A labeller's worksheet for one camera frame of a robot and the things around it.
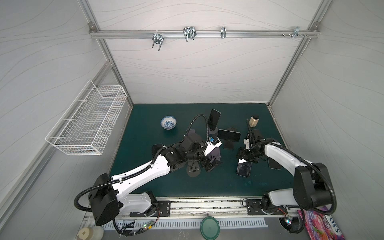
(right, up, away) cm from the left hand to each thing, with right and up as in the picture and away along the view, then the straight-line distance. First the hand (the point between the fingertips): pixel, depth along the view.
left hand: (218, 152), depth 71 cm
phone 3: (+3, +17, +42) cm, 45 cm away
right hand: (+18, -5, +17) cm, 26 cm away
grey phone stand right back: (+1, +7, +31) cm, 31 cm away
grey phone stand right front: (0, -5, +15) cm, 16 cm away
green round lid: (-5, -29, -11) cm, 31 cm away
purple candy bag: (+47, -33, -4) cm, 57 cm away
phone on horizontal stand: (+8, +6, +18) cm, 21 cm away
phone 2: (+20, -2, -13) cm, 24 cm away
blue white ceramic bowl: (-31, +14, +36) cm, 50 cm away
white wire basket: (-62, +13, -3) cm, 64 cm away
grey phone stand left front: (-12, -12, +10) cm, 20 cm away
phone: (+16, -11, +11) cm, 22 cm away
